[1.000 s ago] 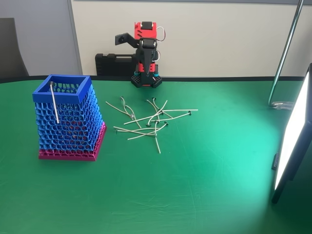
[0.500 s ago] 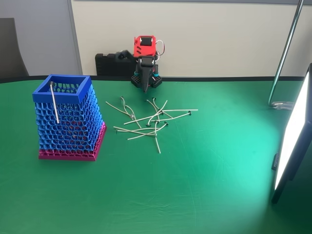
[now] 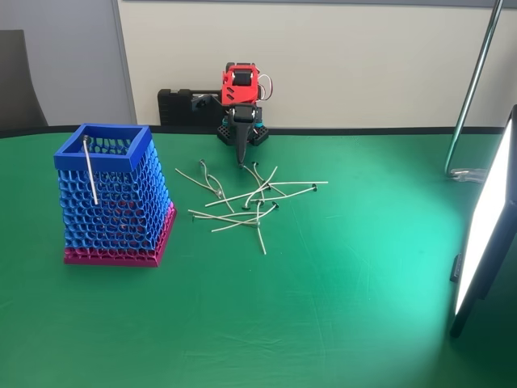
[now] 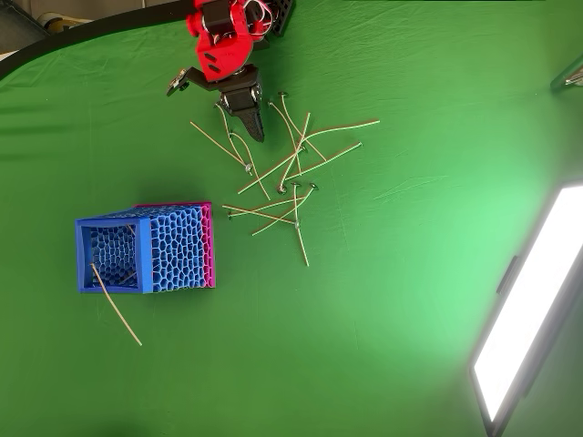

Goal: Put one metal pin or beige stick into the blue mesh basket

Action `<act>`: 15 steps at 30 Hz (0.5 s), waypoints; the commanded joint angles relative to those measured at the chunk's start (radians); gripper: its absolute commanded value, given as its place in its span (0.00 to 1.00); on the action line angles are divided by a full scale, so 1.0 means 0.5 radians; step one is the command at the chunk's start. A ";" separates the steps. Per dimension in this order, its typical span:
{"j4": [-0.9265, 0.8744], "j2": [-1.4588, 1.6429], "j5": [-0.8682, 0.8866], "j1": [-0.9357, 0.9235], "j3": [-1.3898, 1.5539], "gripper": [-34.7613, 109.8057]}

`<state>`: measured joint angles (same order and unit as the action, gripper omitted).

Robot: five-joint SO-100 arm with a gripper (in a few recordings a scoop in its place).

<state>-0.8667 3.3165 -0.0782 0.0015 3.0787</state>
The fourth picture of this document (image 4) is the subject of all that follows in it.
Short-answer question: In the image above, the single thin cable tie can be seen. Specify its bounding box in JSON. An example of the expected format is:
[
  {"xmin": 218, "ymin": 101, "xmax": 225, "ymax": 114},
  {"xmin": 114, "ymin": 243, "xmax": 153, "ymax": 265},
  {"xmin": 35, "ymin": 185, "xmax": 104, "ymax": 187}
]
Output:
[{"xmin": 88, "ymin": 261, "xmax": 144, "ymax": 347}]

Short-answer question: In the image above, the blue and magenta mesh basket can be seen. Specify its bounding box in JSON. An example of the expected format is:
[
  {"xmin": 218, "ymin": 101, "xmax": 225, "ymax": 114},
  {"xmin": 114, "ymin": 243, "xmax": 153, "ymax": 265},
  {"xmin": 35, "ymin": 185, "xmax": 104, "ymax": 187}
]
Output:
[{"xmin": 74, "ymin": 199, "xmax": 218, "ymax": 295}]

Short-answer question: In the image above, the black perforated block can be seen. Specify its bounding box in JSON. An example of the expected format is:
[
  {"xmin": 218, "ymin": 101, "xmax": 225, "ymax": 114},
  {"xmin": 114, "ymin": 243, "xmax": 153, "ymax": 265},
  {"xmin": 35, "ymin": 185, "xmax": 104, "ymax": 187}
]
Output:
[{"xmin": 266, "ymin": 0, "xmax": 296, "ymax": 37}]

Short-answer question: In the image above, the white and yellow object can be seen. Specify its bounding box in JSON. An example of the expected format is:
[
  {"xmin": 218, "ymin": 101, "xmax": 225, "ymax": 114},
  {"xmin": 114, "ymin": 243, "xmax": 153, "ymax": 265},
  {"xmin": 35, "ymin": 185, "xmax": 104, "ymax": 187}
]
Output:
[{"xmin": 36, "ymin": 11, "xmax": 92, "ymax": 34}]

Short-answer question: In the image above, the grey chair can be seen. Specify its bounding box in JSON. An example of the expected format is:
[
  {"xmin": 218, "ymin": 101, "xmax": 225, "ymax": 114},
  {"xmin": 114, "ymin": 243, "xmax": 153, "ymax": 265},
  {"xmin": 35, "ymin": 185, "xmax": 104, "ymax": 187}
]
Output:
[{"xmin": 0, "ymin": 0, "xmax": 51, "ymax": 54}]

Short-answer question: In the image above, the green cloth with black rim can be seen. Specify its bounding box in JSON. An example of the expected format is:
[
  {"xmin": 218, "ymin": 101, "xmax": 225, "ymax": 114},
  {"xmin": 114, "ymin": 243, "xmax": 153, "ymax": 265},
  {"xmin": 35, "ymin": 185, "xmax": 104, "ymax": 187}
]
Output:
[{"xmin": 0, "ymin": 0, "xmax": 583, "ymax": 437}]

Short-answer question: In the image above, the metal stand pole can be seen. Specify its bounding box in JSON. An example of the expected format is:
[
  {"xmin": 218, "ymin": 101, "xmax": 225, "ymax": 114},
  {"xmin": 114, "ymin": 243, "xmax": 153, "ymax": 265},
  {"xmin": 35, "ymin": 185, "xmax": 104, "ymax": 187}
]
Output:
[{"xmin": 549, "ymin": 56, "xmax": 583, "ymax": 95}]

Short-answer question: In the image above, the bright led light panel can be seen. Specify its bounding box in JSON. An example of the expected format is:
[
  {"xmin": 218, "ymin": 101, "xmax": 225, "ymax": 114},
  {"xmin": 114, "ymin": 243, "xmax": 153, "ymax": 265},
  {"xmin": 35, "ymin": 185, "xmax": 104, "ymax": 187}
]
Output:
[{"xmin": 467, "ymin": 181, "xmax": 583, "ymax": 437}]

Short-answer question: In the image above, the small wrist camera on bracket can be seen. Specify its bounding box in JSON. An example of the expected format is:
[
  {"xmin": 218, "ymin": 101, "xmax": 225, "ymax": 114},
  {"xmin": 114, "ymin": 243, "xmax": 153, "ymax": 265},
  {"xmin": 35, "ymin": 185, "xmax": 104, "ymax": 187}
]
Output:
[{"xmin": 165, "ymin": 66, "xmax": 213, "ymax": 98}]

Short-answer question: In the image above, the red white servo cable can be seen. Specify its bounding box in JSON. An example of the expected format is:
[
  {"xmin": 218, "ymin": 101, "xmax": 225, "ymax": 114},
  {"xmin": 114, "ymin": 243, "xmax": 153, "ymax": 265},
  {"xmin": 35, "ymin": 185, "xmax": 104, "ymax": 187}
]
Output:
[{"xmin": 230, "ymin": 0, "xmax": 275, "ymax": 33}]

